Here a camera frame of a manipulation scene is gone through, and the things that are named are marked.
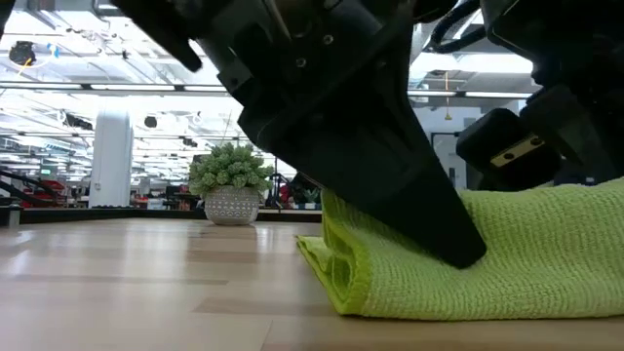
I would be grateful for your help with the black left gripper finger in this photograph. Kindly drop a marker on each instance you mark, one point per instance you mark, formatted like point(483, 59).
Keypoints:
point(361, 146)

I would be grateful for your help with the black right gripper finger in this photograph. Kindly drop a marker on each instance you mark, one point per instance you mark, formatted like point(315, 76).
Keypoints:
point(502, 151)

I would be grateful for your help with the lime green microfiber towel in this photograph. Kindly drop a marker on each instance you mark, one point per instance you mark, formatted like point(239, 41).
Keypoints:
point(487, 273)

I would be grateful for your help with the small background potted plant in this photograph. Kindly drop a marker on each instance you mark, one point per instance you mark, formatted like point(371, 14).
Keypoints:
point(312, 196)

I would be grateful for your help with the artificial green potted plant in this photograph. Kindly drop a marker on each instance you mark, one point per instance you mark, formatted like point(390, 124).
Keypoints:
point(231, 180)

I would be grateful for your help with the white square pillar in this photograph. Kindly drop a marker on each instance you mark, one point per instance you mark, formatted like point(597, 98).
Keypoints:
point(111, 156)

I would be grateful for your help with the ceiling strip light rail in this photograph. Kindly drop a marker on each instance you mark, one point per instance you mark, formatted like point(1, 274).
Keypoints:
point(131, 88)
point(487, 94)

